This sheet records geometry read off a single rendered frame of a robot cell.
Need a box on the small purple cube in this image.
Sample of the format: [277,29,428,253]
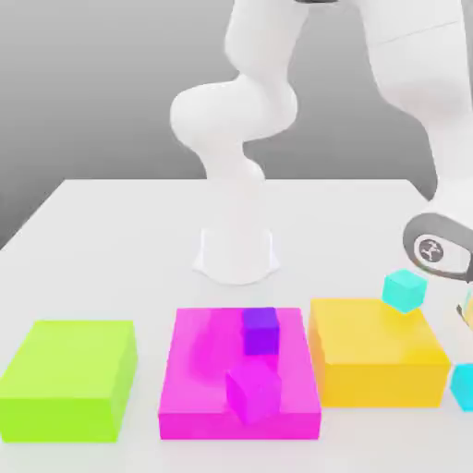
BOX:
[241,307,281,357]

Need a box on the large orange box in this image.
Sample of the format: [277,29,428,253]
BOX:
[308,297,453,409]

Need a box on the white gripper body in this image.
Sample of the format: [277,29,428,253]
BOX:
[456,288,473,331]

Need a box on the large magenta box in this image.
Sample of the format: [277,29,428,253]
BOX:
[157,307,322,442]

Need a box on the small magenta cube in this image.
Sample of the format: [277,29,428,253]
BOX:
[224,363,283,426]

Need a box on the small cyan cube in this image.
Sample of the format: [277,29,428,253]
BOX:
[449,362,473,413]

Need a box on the large green box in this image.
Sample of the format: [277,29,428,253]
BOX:
[0,320,139,443]

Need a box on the small turquoise cube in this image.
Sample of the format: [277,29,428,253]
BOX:
[382,268,429,315]

